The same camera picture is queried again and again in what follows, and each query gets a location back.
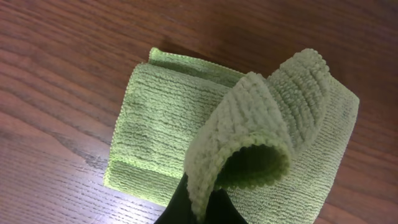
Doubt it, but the light green cloth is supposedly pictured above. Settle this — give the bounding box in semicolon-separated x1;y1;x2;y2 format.
104;48;359;223

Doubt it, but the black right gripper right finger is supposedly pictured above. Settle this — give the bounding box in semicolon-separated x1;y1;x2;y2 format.
205;189;248;224

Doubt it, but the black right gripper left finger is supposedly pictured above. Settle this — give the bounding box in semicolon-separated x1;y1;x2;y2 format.
154;173;197;224

